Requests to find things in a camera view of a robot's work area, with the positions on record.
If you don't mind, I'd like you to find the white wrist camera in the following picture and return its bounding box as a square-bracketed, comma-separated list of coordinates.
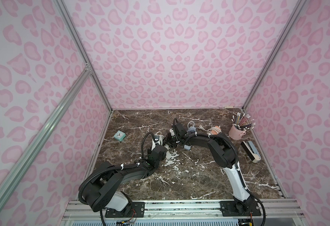
[151, 135, 163, 150]
[169, 129, 175, 137]

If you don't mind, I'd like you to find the aluminium diagonal frame bar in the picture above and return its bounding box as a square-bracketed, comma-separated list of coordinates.
[0, 68, 92, 212]

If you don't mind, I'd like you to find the bundle of pens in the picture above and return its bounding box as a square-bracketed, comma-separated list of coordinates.
[232, 113, 256, 131]

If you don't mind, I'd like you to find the aluminium corner frame post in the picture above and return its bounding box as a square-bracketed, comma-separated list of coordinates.
[53, 0, 113, 113]
[242, 0, 309, 112]

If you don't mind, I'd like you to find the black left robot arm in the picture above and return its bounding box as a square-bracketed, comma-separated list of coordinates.
[78, 132, 167, 214]

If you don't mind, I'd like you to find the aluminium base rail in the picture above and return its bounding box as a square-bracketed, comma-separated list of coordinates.
[60, 199, 307, 226]

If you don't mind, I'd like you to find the white cord of yellow strip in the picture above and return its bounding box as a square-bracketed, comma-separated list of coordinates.
[155, 131, 166, 145]

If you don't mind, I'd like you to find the white cord of pink strip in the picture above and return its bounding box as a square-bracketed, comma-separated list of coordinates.
[198, 125, 222, 136]

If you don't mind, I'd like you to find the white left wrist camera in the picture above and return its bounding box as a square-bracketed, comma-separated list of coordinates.
[151, 135, 163, 150]

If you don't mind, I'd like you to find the aluminium corner frame post left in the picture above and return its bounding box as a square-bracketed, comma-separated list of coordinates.
[53, 0, 113, 113]

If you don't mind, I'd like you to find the pink pen cup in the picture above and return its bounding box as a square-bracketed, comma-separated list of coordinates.
[229, 125, 246, 140]

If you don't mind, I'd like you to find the small teal alarm clock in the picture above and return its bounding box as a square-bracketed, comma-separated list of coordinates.
[113, 131, 126, 141]

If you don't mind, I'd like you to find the pink power strip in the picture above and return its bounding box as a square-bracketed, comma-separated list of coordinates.
[207, 126, 222, 135]

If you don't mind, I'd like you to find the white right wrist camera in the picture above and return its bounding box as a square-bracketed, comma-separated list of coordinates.
[169, 129, 175, 137]

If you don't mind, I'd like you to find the light blue power strip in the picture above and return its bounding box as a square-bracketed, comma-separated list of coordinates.
[184, 126, 198, 150]

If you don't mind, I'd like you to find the aluminium corner frame post right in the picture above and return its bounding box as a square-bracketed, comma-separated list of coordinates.
[242, 0, 309, 112]

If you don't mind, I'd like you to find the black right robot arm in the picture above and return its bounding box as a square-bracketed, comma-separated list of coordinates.
[164, 118, 264, 213]

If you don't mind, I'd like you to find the wooden grey block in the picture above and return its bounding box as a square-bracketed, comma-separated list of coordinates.
[241, 141, 261, 163]

